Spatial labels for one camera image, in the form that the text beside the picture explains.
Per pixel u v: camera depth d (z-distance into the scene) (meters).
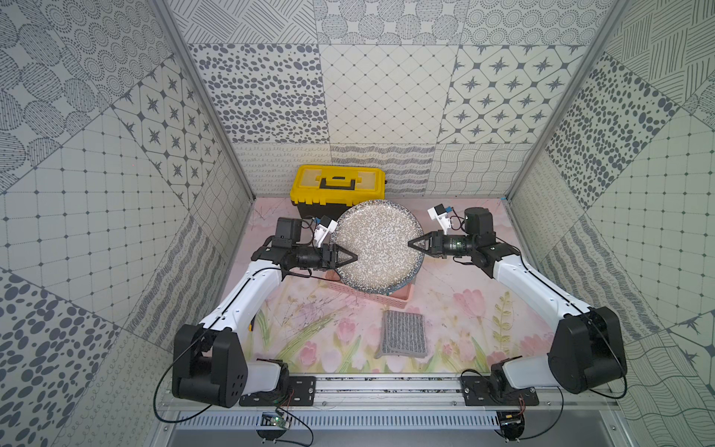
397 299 0.84
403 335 0.83
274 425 0.70
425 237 0.74
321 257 0.69
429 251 0.73
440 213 0.75
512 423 0.73
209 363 0.40
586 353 0.41
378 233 0.78
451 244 0.70
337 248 0.70
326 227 0.73
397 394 0.75
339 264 0.69
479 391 0.73
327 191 1.02
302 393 0.74
